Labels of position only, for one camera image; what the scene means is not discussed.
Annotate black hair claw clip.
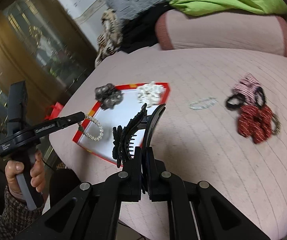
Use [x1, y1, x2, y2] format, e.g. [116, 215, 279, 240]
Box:
[112, 103, 166, 168]

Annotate grey metallic scrunchie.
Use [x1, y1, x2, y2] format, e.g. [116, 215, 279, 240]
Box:
[95, 83, 123, 110]

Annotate leopard print scrunchie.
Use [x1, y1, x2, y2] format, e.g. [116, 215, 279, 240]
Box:
[272, 113, 281, 135]

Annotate dark red dotted scrunchie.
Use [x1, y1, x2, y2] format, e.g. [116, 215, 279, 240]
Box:
[237, 105, 273, 144]

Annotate person's left hand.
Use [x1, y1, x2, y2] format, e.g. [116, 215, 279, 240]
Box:
[4, 149, 46, 201]

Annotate white cherry print scrunchie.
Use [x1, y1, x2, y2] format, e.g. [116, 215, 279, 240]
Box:
[136, 81, 165, 107]

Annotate wooden glass door cabinet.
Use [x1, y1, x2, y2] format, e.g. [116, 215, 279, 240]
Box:
[0, 0, 98, 160]

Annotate red gift bag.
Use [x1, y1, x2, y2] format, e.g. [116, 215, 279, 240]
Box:
[44, 102, 64, 121]

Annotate black elastic hair tie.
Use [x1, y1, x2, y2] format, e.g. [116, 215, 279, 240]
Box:
[225, 93, 247, 111]

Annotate pink bolster pillow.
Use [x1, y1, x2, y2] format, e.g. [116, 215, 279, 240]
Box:
[155, 10, 287, 57]

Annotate red box with white interior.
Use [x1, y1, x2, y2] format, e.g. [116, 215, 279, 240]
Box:
[72, 82, 170, 164]

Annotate pink plaid scrunchie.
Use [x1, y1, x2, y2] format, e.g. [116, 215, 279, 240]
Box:
[233, 73, 261, 105]

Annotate pale green bead bracelet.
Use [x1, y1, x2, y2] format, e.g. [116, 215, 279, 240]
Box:
[189, 96, 220, 111]

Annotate pink quilted bed cover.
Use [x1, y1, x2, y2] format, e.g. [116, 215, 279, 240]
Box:
[61, 47, 287, 239]

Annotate leaf print cloth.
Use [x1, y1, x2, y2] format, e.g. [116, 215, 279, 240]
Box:
[95, 8, 122, 67]

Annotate checkered sleeve forearm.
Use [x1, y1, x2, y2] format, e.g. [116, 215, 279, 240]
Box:
[0, 186, 45, 239]

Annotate white pearl bracelet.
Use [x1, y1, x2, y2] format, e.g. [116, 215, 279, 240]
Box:
[78, 114, 104, 143]

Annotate black garment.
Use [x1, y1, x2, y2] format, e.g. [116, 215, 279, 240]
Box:
[120, 2, 172, 54]

